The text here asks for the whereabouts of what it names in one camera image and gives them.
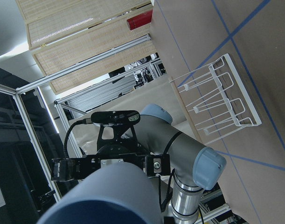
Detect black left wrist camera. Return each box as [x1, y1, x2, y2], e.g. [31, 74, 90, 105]
[90, 110, 140, 127]

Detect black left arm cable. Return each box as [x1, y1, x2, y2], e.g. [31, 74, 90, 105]
[63, 119, 94, 161]

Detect woven bamboo screen panels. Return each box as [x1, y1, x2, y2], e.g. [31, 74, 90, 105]
[15, 0, 157, 95]

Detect aluminium frame enclosure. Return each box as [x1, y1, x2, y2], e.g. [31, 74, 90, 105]
[0, 34, 171, 203]

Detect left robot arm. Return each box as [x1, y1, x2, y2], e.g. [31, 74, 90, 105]
[42, 105, 226, 224]

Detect red cylinder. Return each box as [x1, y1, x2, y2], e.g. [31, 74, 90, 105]
[127, 10, 153, 30]

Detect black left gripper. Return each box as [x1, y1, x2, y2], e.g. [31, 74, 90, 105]
[51, 126, 170, 182]

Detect light blue plastic cup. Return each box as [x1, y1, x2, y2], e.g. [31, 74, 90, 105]
[38, 162, 163, 224]

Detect white wire cup holder rack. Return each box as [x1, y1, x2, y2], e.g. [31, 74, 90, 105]
[169, 53, 262, 145]

